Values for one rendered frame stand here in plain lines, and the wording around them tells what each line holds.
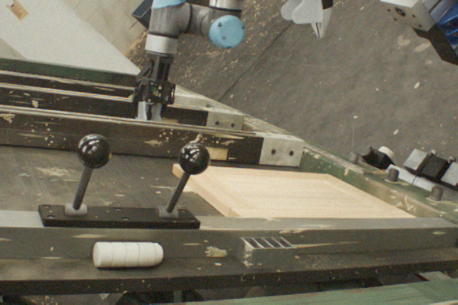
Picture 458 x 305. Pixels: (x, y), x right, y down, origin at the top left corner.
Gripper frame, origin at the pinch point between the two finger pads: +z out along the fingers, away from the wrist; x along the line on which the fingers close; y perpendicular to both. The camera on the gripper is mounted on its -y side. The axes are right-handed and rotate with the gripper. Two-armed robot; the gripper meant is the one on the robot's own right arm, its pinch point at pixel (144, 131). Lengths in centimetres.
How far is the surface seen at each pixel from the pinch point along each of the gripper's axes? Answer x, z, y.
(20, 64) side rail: -22, -1, -119
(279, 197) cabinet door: 12.5, 1.0, 46.1
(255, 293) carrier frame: 67, 68, -35
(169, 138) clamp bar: 0.5, -2.2, 16.1
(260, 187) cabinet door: 11.6, 1.0, 40.2
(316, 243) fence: 6, 1, 68
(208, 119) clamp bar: 25.0, -1.9, -17.3
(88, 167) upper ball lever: -30, -10, 72
